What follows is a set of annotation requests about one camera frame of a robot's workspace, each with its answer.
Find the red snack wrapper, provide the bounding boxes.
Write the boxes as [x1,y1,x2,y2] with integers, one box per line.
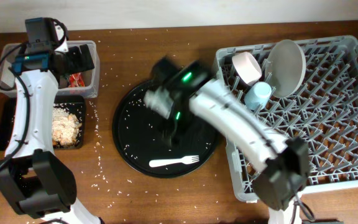
[68,73,85,88]

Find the white plastic fork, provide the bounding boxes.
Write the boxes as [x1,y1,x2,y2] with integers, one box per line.
[149,156,200,168]

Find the oats and nuts food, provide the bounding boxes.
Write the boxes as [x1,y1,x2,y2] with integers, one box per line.
[52,108,82,147]

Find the light blue plastic cup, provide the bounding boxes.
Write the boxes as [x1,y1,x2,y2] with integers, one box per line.
[244,82,272,111]

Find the pink bowl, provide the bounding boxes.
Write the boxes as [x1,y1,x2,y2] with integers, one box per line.
[232,52,262,86]

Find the grey plate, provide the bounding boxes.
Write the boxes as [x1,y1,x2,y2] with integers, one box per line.
[265,39,306,98]

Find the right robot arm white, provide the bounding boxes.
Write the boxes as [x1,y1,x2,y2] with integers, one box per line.
[144,57,316,223]

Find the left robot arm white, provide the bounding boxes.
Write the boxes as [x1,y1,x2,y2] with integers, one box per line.
[0,17,102,223]

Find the clear plastic bin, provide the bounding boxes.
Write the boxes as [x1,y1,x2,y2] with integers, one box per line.
[0,38,99,100]

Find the black rectangular tray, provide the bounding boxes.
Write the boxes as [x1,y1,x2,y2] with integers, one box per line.
[0,95,86,151]

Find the round black tray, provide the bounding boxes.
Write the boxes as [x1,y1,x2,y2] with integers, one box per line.
[112,80,220,179]

